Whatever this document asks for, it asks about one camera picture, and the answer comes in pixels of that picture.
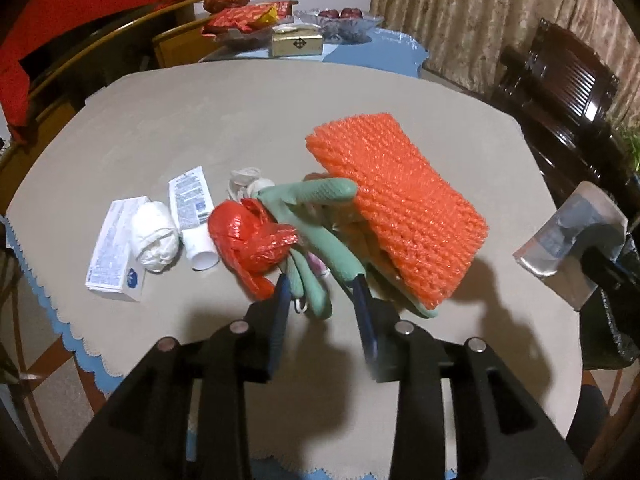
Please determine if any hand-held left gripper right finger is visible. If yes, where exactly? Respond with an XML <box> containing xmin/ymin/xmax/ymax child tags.
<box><xmin>350</xmin><ymin>274</ymin><xmax>586</xmax><ymax>480</ymax></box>

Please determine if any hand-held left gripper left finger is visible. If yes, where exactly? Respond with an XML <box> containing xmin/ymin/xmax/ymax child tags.
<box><xmin>59</xmin><ymin>275</ymin><xmax>293</xmax><ymax>480</ymax></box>

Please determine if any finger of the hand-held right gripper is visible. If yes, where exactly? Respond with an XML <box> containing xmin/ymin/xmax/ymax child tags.
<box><xmin>580</xmin><ymin>245</ymin><xmax>640</xmax><ymax>293</ymax></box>

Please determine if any silver foil packet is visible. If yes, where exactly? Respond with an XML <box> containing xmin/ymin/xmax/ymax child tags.
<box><xmin>512</xmin><ymin>181</ymin><xmax>628</xmax><ymax>311</ymax></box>

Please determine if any red plastic bag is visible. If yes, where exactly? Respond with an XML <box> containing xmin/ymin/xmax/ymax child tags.
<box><xmin>207</xmin><ymin>199</ymin><xmax>300</xmax><ymax>302</ymax></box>

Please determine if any green rubber glove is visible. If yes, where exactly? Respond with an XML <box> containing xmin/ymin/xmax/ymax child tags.
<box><xmin>260</xmin><ymin>177</ymin><xmax>438</xmax><ymax>320</ymax></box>

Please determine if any orange foam net sleeve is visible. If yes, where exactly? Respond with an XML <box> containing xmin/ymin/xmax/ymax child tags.
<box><xmin>305</xmin><ymin>112</ymin><xmax>490</xmax><ymax>310</ymax></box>

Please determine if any white squeeze tube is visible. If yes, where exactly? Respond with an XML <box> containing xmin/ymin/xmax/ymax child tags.
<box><xmin>167</xmin><ymin>166</ymin><xmax>221</xmax><ymax>272</ymax></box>

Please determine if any white tissue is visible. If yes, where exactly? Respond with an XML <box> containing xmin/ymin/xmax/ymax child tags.
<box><xmin>131</xmin><ymin>201</ymin><xmax>180</xmax><ymax>274</ymax></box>

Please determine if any white cardboard box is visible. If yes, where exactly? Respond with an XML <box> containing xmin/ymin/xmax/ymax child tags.
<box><xmin>85</xmin><ymin>196</ymin><xmax>151</xmax><ymax>304</ymax></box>

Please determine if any green potted plant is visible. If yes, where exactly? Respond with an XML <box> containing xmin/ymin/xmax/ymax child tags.
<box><xmin>617</xmin><ymin>120</ymin><xmax>640</xmax><ymax>173</ymax></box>

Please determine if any person's dark clothed leg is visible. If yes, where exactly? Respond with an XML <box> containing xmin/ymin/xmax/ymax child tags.
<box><xmin>565</xmin><ymin>385</ymin><xmax>612</xmax><ymax>461</ymax></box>

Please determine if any dark wooden armchair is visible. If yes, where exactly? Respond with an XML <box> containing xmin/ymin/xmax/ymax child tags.
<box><xmin>492</xmin><ymin>17</ymin><xmax>626</xmax><ymax>216</ymax></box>

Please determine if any beige tablecloth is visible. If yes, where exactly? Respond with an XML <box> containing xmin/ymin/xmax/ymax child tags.
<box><xmin>5</xmin><ymin>60</ymin><xmax>583</xmax><ymax>471</ymax></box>

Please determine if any blue scalloped tablecloth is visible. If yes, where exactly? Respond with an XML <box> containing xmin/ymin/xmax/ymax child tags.
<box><xmin>5</xmin><ymin>25</ymin><xmax>431</xmax><ymax>480</ymax></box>

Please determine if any gold box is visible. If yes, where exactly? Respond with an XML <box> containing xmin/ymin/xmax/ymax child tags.
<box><xmin>271</xmin><ymin>27</ymin><xmax>325</xmax><ymax>57</ymax></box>

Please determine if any beige patterned curtain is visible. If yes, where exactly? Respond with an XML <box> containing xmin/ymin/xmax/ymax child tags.
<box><xmin>370</xmin><ymin>0</ymin><xmax>640</xmax><ymax>131</ymax></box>

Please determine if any glass fruit bowl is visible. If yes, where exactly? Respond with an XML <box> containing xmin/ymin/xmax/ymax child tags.
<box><xmin>294</xmin><ymin>7</ymin><xmax>385</xmax><ymax>43</ymax></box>

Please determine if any red snack packet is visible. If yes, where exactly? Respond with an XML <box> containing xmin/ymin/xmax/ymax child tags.
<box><xmin>202</xmin><ymin>5</ymin><xmax>280</xmax><ymax>36</ymax></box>

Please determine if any red patterned bag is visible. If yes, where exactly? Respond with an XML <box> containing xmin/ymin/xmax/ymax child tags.
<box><xmin>202</xmin><ymin>0</ymin><xmax>250</xmax><ymax>13</ymax></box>

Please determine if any red cloth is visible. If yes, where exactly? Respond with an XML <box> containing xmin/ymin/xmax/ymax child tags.
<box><xmin>0</xmin><ymin>0</ymin><xmax>216</xmax><ymax>128</ymax></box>

